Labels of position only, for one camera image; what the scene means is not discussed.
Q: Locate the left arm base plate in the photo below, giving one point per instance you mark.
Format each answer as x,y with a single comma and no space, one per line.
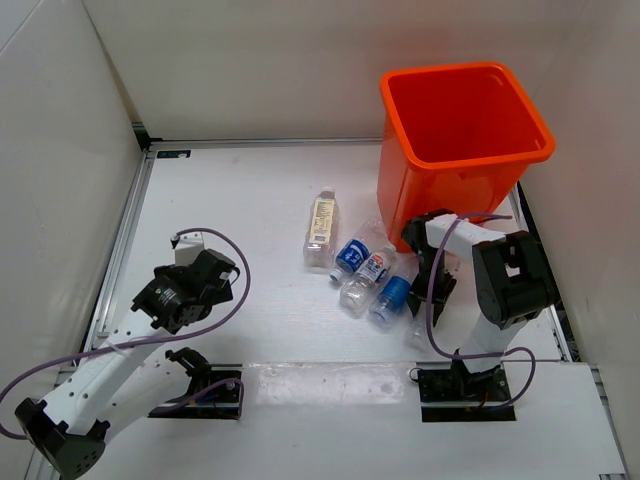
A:
216,395

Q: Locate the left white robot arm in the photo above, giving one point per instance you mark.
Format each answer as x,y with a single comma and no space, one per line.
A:
133,374

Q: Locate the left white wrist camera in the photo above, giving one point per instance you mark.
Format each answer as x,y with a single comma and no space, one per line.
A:
187,247

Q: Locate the blue label purple cap bottle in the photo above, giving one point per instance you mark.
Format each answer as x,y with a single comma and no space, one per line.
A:
389,304

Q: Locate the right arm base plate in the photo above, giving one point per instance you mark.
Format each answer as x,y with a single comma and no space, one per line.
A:
453,395

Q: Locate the orange plastic bin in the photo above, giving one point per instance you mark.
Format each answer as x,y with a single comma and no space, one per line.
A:
456,137

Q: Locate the blue label crushed bottle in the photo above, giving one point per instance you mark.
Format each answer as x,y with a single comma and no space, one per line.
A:
369,237

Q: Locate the yellow label plastic bottle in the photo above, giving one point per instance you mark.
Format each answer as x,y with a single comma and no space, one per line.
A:
322,233

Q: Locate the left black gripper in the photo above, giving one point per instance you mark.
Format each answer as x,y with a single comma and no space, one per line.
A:
174,271

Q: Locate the blue label sticker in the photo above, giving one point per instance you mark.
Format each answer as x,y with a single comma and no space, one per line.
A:
173,154

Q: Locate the aluminium table frame rail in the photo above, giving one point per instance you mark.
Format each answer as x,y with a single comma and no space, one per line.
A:
79,185

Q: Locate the white blue label bottle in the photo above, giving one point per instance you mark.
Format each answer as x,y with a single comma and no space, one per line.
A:
359,290

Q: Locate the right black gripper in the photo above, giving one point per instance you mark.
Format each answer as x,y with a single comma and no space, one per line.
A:
441,295

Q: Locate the clear unlabeled plastic bottle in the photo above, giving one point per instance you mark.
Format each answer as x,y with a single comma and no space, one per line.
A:
416,336

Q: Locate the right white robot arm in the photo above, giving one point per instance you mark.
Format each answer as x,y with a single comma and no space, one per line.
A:
512,279

